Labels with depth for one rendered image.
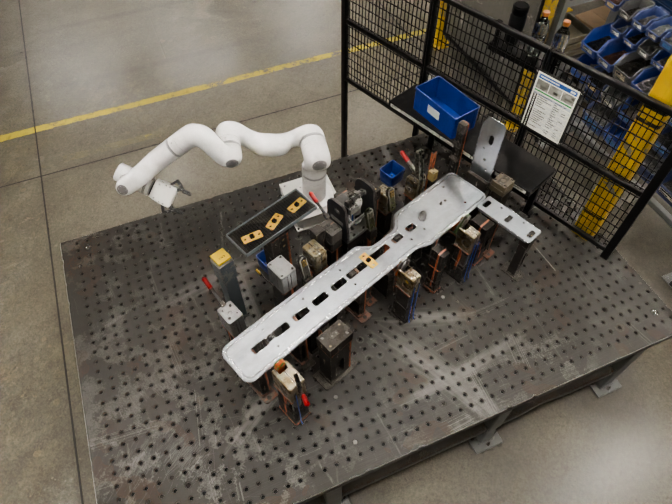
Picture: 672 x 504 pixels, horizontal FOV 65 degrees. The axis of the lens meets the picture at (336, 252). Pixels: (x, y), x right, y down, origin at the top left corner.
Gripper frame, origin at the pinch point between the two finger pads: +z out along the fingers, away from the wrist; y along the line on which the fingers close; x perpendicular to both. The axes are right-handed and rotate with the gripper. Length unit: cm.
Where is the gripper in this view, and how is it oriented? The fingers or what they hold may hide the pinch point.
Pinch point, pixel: (185, 203)
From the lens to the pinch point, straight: 248.2
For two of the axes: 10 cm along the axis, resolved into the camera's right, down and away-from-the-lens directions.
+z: 8.8, 4.3, 2.1
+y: -4.7, 8.5, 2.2
